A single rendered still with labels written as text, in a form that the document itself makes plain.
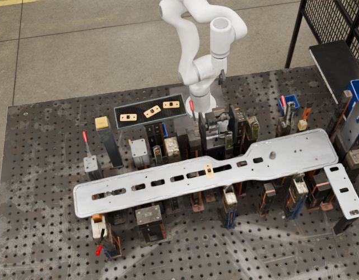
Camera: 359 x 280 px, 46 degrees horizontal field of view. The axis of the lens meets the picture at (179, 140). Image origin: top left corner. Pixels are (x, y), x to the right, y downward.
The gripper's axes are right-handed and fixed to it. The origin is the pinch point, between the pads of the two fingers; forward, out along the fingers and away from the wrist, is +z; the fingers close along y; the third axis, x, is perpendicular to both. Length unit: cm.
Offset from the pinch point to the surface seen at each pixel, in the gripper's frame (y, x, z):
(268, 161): 27, 20, 45
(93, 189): 21, -71, 45
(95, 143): -26, -71, 75
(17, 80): -155, -146, 145
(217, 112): -4.3, 1.4, 37.1
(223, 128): 5.7, 2.0, 38.2
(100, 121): -8, -60, 29
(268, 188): 41, 16, 46
